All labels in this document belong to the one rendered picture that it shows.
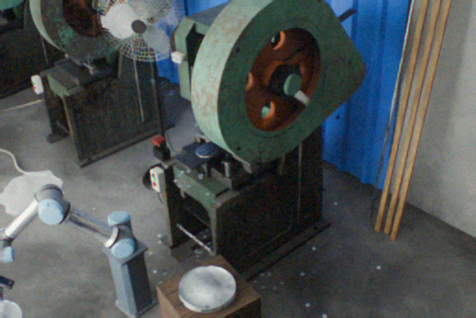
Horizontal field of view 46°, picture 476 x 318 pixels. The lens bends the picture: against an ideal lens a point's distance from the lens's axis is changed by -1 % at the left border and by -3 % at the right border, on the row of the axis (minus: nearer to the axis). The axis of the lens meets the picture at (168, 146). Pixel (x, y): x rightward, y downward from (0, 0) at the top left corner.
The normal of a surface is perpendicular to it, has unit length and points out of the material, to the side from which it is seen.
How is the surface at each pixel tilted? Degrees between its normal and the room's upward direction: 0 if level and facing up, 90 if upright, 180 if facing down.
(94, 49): 90
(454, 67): 90
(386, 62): 90
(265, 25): 90
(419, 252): 0
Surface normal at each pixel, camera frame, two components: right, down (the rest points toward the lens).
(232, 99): 0.59, 0.39
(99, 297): -0.11, -0.83
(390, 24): -0.80, 0.39
